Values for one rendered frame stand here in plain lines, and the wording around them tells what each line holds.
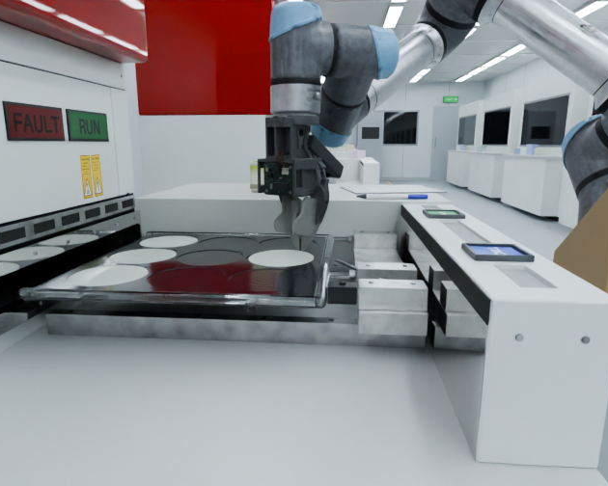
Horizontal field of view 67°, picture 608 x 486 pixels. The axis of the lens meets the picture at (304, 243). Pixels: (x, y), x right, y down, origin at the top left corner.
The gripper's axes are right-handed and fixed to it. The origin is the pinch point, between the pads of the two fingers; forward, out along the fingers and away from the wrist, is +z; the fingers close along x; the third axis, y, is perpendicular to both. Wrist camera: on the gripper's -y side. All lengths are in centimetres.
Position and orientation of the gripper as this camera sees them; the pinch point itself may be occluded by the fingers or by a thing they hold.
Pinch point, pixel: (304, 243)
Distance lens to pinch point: 75.0
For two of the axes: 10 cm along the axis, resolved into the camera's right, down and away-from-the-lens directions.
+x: 8.1, 1.3, -5.7
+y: -5.8, 1.7, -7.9
